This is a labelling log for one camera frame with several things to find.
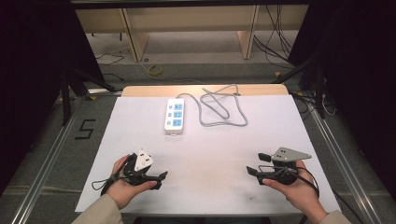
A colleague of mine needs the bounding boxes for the person's right hand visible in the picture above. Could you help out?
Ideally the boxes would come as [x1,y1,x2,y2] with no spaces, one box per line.
[262,160,329,217]

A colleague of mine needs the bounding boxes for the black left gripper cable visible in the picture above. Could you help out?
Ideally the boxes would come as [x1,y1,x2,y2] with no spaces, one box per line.
[91,154,133,197]

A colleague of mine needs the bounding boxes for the black metal stand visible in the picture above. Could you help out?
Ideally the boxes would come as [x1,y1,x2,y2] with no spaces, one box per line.
[59,61,117,127]
[273,54,327,119]

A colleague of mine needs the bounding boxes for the pale floor cable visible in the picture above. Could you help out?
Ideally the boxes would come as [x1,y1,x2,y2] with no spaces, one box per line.
[136,59,205,86]

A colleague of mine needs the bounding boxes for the aluminium floor rail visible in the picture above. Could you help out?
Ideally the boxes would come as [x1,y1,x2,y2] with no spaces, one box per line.
[292,91,385,224]
[10,89,123,224]

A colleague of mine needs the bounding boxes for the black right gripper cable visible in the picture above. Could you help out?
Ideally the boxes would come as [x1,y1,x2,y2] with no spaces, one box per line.
[294,165,366,224]

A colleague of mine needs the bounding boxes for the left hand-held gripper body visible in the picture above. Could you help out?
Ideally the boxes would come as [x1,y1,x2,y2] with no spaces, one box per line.
[123,148,160,187]

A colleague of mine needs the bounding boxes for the white table cover sheet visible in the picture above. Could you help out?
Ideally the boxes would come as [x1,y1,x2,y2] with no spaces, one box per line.
[75,94,341,217]

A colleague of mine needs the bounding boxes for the grey power strip cable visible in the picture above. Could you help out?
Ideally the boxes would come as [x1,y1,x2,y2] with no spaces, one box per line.
[176,83,249,128]

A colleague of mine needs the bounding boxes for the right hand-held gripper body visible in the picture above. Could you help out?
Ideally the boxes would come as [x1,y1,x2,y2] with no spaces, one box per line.
[261,147,313,187]

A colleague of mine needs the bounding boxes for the light wooden bench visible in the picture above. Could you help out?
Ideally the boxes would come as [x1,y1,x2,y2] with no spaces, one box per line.
[75,4,310,63]

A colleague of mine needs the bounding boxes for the dark curtain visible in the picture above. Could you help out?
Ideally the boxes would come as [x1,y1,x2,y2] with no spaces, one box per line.
[288,0,396,202]
[0,0,106,195]

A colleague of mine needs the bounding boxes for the white power strip blue sockets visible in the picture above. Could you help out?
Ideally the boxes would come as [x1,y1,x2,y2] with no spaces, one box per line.
[163,97,186,137]

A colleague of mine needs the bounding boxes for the yellow coiled cable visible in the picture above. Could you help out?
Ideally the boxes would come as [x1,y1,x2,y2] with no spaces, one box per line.
[147,63,163,77]

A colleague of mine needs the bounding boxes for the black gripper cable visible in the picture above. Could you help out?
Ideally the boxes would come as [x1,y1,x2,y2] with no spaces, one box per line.
[91,154,133,197]
[294,165,366,224]

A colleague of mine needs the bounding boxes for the bundle of black floor cables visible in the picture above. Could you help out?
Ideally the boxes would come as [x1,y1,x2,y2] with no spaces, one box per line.
[252,4,297,71]

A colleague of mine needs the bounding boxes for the person's left hand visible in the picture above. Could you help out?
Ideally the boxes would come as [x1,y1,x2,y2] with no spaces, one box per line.
[105,153,159,210]

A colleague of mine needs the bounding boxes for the thin black floor cable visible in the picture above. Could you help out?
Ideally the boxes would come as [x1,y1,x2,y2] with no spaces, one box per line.
[94,50,126,82]

